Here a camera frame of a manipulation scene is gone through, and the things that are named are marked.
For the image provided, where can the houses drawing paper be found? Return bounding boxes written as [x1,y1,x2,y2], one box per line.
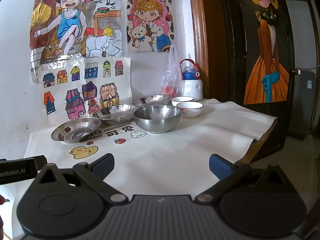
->
[38,55,132,127]

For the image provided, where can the deep steel mixing bowl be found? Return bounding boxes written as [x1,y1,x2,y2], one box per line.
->
[133,105,181,134]

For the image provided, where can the orange dress woman painting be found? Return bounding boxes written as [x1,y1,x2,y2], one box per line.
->
[240,0,289,105]

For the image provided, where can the boy with fan drawing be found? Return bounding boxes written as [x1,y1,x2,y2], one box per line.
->
[30,0,122,82]

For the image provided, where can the white red-rimmed bowl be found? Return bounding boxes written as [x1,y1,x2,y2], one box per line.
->
[176,101,203,119]
[171,96,194,107]

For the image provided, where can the clear plastic bag red contents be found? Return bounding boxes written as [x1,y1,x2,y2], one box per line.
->
[161,44,183,98]

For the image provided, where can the person's left hand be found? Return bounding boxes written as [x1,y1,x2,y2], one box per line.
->
[0,194,11,235]

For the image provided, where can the white blue water bottle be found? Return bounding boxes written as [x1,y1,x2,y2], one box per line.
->
[180,59,203,101]

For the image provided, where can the girl with bear drawing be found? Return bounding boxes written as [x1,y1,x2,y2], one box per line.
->
[126,0,174,52]

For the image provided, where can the grey appliance with sticker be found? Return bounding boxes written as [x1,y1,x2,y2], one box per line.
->
[289,69,316,140]

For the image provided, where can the steel plate with sticker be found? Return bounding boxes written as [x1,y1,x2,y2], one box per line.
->
[51,116,101,143]

